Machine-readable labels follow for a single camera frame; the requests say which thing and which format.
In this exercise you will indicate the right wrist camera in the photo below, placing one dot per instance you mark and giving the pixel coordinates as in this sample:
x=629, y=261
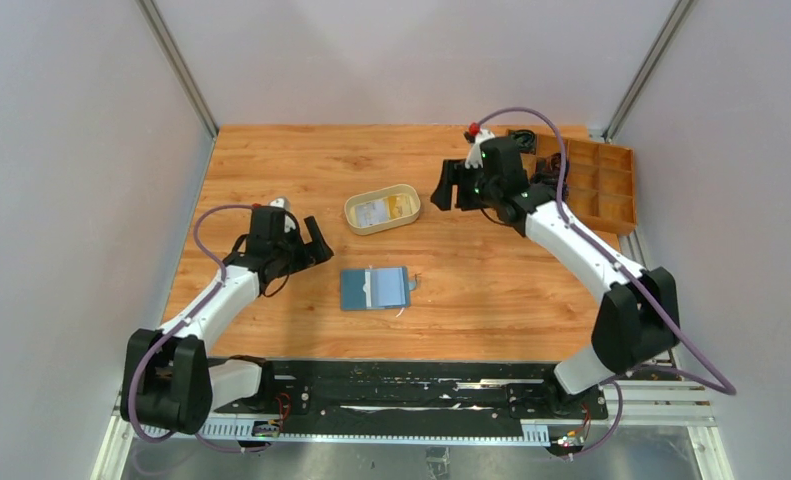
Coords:
x=475, y=134

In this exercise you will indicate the rolled black belt top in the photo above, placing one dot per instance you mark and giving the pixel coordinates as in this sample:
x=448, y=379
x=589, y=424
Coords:
x=525, y=139

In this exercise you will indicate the aluminium rail frame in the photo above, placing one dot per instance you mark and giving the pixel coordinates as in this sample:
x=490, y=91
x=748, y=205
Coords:
x=654, y=423

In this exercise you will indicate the white VIP credit card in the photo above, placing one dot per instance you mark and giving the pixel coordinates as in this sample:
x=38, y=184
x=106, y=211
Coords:
x=371, y=214

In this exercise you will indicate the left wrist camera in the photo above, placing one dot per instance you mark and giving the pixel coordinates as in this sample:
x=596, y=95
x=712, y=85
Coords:
x=289, y=222

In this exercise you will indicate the rolled black belt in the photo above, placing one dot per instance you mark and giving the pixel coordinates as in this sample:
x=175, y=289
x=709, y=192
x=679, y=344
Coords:
x=525, y=139
x=547, y=170

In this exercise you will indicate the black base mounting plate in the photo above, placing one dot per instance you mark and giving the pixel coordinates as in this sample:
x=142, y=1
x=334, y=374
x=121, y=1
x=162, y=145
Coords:
x=395, y=401

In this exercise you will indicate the cream oval tray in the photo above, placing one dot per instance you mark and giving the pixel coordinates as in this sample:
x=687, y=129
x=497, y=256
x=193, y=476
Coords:
x=355, y=200

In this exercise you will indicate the rolled black belt middle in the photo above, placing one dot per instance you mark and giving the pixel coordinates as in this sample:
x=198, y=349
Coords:
x=547, y=170

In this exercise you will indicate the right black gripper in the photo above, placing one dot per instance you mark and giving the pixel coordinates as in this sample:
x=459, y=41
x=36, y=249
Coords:
x=455, y=174

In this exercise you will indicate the blue leather card holder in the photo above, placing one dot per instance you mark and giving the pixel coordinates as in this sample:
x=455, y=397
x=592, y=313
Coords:
x=371, y=288

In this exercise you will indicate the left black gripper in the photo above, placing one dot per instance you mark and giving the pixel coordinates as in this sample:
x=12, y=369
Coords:
x=317, y=253

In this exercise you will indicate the wooden compartment organizer box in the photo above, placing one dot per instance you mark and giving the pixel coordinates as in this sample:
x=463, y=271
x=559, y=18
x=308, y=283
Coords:
x=600, y=183

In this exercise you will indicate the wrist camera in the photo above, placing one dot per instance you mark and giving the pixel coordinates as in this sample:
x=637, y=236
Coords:
x=289, y=222
x=475, y=134

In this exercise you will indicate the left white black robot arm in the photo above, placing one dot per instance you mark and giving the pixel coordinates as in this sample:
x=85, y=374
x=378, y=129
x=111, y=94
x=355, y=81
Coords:
x=170, y=384

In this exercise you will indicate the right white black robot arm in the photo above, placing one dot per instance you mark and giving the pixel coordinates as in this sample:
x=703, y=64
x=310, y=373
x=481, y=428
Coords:
x=638, y=315

